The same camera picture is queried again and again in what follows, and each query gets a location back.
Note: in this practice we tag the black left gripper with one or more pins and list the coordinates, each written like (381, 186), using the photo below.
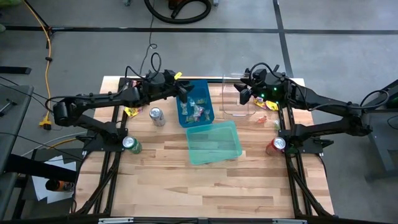
(157, 85)

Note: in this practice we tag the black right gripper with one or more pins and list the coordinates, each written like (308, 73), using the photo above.
(273, 84)

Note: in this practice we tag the clear acrylic bin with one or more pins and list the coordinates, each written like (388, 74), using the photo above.
(231, 102)

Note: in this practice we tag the clear-wrapped green candy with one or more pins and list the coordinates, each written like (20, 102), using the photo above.
(207, 115)
(276, 124)
(201, 101)
(184, 108)
(190, 118)

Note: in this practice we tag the clear-wrapped red candy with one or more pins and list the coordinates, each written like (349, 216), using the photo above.
(198, 110)
(262, 119)

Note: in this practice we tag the silver soda can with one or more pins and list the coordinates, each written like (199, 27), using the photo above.
(155, 113)

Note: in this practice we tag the pink candy bar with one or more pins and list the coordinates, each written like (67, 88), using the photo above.
(134, 83)

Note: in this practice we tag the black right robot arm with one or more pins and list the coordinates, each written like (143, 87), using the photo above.
(326, 102)

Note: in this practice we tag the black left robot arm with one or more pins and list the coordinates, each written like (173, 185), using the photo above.
(102, 98)

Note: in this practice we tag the yellow tape tag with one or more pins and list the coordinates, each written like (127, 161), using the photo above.
(178, 75)

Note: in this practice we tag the blue plastic bin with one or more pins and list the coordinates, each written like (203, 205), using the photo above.
(207, 90)

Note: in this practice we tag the teal translucent plastic bin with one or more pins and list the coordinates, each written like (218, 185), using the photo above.
(214, 143)

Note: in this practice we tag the red soda can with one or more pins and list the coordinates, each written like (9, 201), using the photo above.
(278, 143)

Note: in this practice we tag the green soda can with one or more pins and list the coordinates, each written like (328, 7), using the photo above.
(130, 142)

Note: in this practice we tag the grey caster wheel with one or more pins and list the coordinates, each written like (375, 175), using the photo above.
(214, 2)
(126, 2)

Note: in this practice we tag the black metal desk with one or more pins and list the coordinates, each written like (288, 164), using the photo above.
(385, 146)

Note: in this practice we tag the orange black bottle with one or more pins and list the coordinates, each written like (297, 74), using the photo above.
(60, 186)

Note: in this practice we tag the black stand leg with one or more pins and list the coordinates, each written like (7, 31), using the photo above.
(37, 14)

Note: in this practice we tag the black slanted bar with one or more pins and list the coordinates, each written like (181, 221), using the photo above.
(37, 168)

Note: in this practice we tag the black flat bar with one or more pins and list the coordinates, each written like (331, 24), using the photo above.
(15, 70)

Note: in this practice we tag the white paper sheet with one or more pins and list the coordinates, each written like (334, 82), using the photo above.
(53, 196)

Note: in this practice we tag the grey side table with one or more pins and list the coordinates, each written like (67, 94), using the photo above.
(12, 121)

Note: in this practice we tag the grey metal tool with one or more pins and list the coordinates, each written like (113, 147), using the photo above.
(3, 109)

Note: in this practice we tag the person's foot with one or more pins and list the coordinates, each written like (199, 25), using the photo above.
(1, 28)
(7, 2)

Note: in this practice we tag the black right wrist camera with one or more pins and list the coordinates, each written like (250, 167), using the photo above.
(259, 75)

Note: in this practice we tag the black aluminium table frame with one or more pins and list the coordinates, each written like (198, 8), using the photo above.
(122, 81)

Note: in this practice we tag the silver metal bracket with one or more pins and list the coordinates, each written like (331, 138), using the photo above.
(115, 220)
(287, 221)

